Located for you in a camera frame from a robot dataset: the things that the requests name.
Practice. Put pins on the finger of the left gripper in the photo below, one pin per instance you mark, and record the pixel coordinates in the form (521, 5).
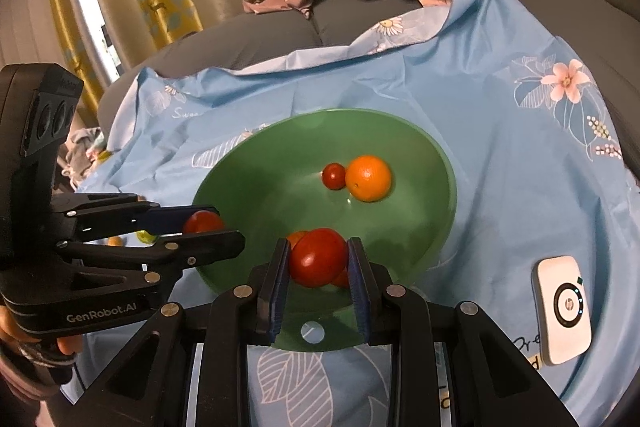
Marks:
(168, 255)
(102, 215)

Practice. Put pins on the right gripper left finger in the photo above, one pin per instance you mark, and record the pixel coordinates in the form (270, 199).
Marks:
(272, 295)

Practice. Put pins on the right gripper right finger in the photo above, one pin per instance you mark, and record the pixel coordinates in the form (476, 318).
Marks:
(367, 284)

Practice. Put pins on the green plum fruit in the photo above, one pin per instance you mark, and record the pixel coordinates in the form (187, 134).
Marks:
(146, 237)

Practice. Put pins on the small tan longan fruit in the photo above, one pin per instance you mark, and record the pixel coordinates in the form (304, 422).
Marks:
(115, 241)

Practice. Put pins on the red cherry tomato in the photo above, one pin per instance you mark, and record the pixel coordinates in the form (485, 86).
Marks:
(203, 221)
(342, 280)
(318, 258)
(333, 176)

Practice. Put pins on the person's left forearm sleeve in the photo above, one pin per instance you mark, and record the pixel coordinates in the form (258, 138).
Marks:
(31, 395)

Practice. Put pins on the person's left hand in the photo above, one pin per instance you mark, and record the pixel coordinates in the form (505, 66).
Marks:
(13, 336)

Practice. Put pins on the orange at bowl front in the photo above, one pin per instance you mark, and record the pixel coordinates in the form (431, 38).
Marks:
(294, 237)

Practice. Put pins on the orange at bowl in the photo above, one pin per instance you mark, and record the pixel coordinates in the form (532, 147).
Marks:
(294, 237)
(368, 178)

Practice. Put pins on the orange at bowl back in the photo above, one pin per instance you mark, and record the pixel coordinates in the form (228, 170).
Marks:
(368, 178)

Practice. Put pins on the green plastic bowl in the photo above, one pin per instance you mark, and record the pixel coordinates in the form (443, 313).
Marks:
(270, 185)

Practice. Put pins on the light blue floral cloth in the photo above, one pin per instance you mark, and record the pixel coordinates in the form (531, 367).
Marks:
(538, 167)

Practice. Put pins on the white portable device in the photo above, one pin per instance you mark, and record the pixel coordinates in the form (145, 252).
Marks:
(562, 309)

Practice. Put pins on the grey sofa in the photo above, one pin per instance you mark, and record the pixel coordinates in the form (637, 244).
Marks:
(603, 32)

